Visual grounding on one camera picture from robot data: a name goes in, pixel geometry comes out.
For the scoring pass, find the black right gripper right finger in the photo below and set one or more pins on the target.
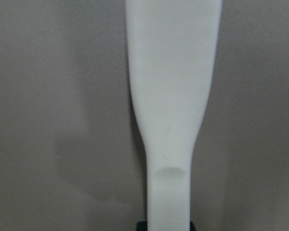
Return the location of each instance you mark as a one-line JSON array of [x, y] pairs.
[[192, 226]]

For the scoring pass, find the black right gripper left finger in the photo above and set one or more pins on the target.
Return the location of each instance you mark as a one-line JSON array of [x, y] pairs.
[[141, 226]]

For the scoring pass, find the beige hand brush black bristles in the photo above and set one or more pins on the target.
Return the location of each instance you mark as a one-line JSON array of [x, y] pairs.
[[171, 53]]

